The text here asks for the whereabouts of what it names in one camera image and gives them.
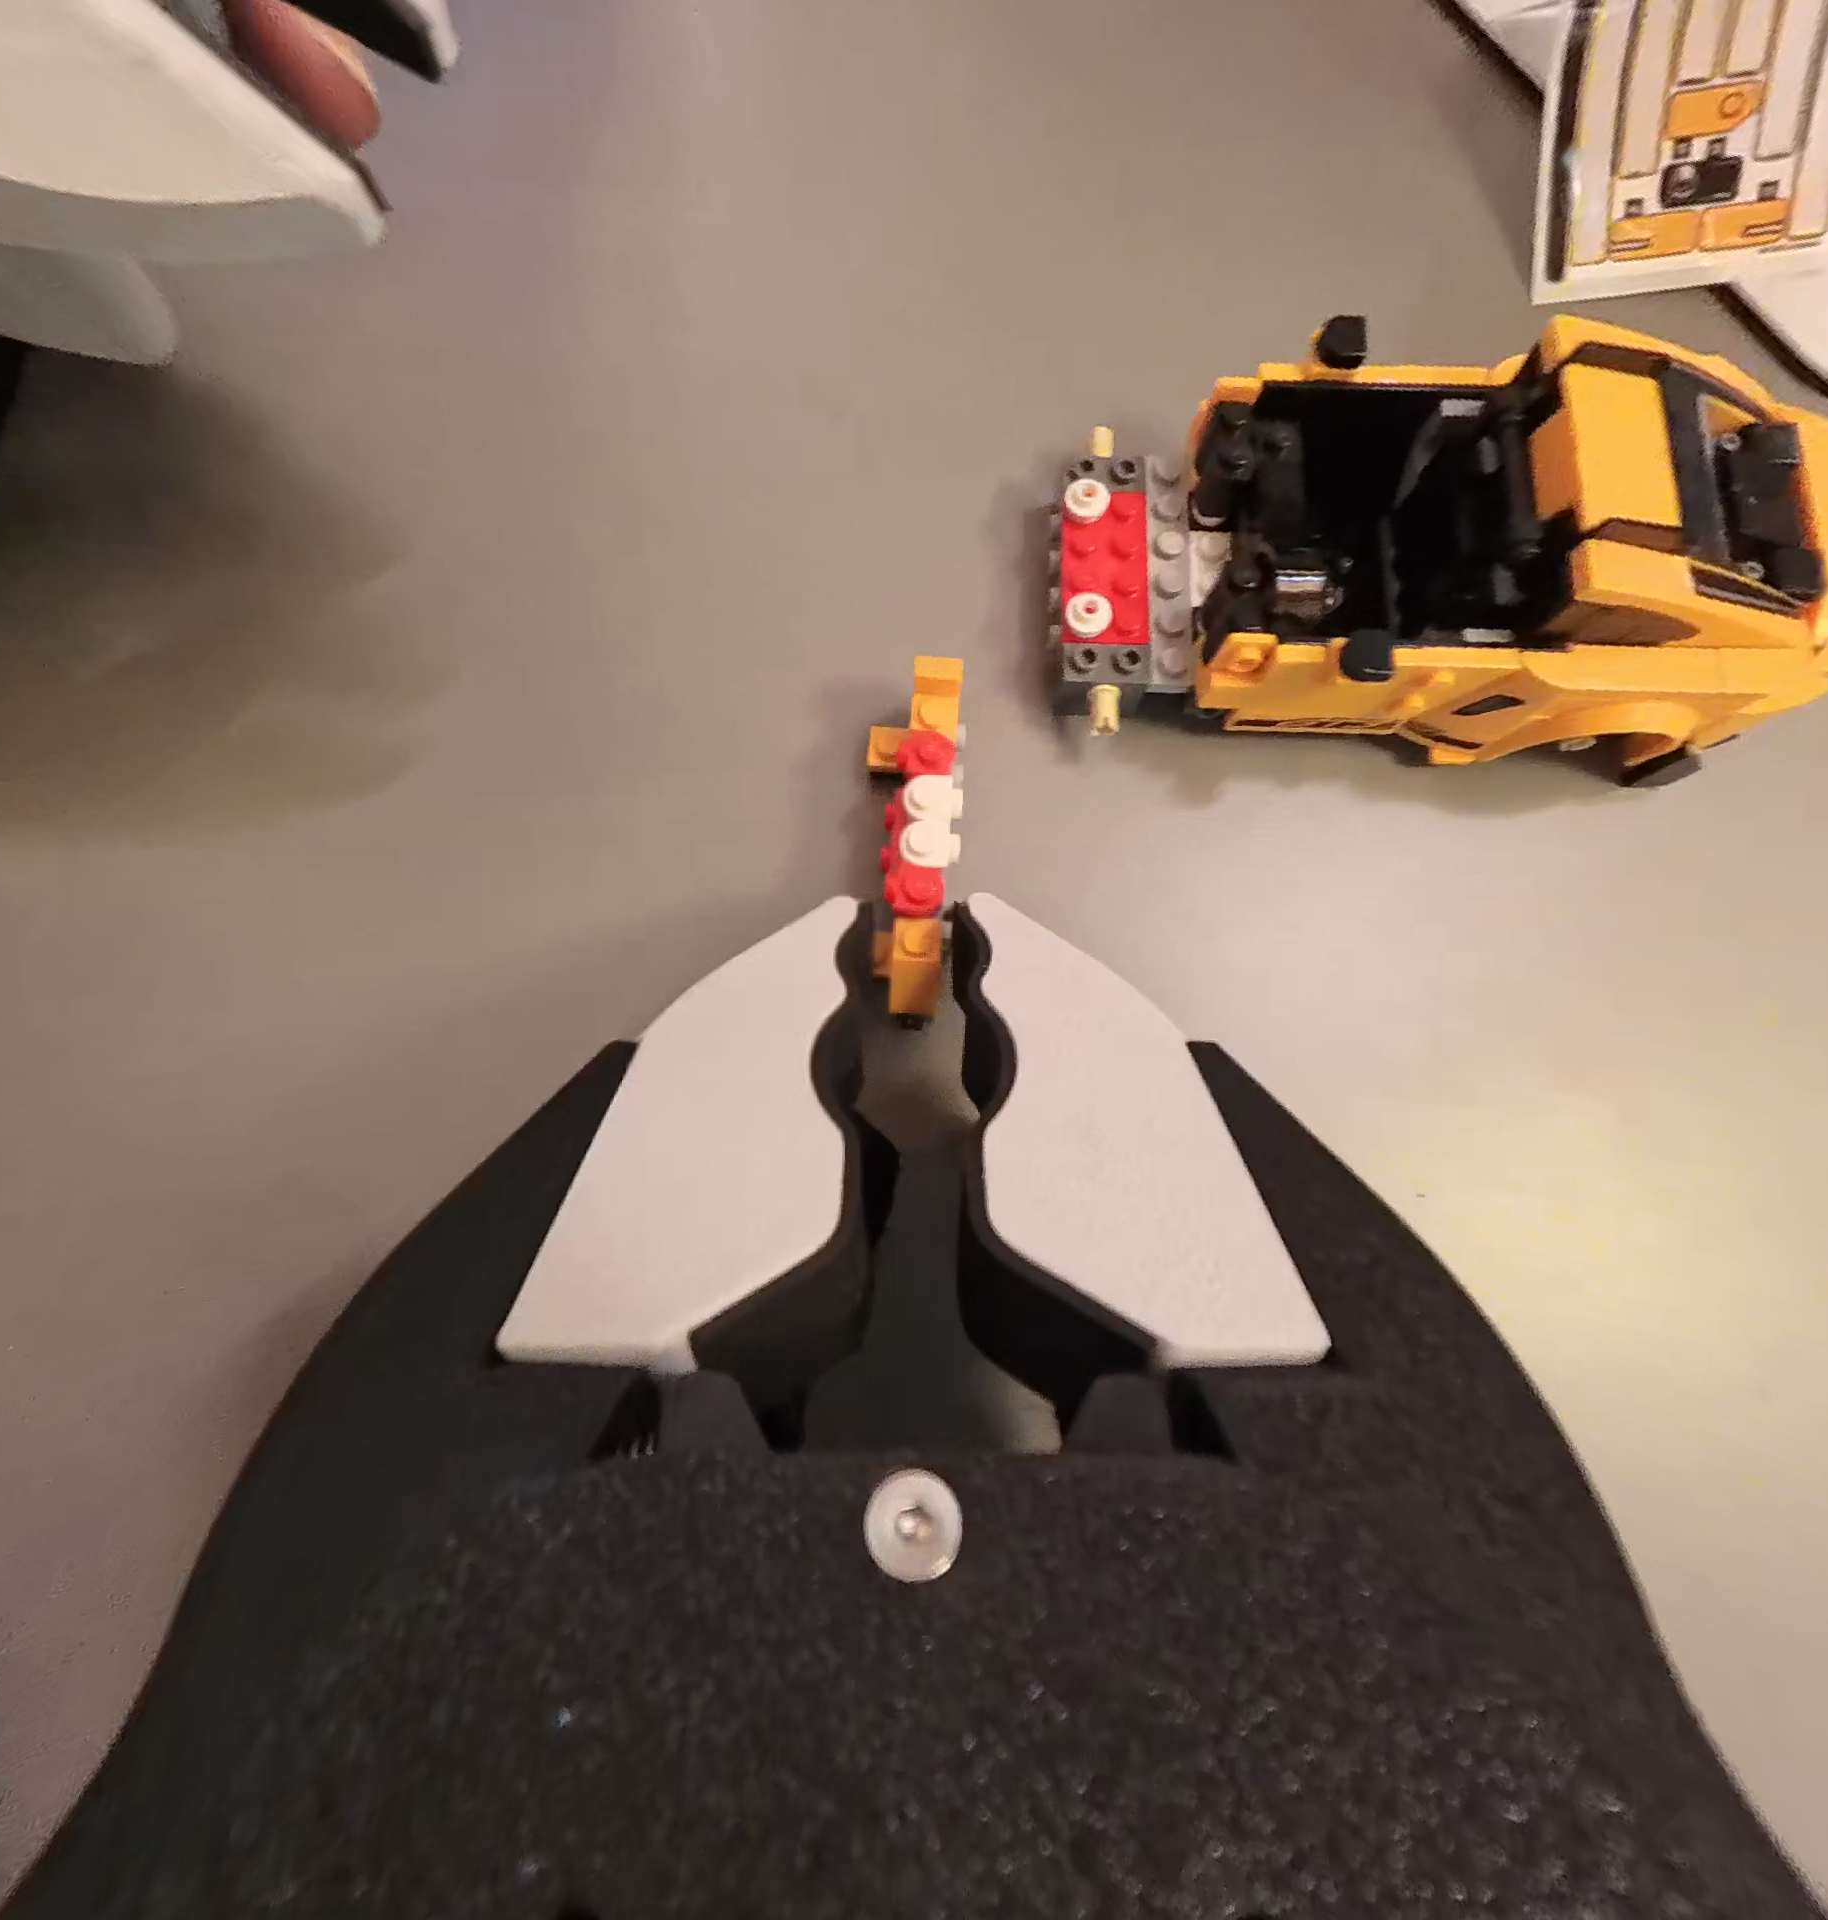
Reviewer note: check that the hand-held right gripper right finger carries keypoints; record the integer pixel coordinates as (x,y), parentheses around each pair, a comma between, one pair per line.
(1138,1185)

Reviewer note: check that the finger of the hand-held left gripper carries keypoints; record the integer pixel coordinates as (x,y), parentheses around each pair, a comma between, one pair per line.
(105,151)
(405,39)

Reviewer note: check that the lego instruction booklet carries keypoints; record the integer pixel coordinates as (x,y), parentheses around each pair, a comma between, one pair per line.
(1694,151)

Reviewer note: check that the yellow lego car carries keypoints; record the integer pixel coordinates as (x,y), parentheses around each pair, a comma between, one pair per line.
(1529,570)

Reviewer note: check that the red white lego assembly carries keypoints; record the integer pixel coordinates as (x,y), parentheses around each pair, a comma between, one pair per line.
(922,841)

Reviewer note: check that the person's left hand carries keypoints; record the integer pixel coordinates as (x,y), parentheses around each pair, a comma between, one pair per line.
(314,74)

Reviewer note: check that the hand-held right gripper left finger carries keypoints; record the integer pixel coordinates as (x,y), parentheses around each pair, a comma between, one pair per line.
(688,1185)

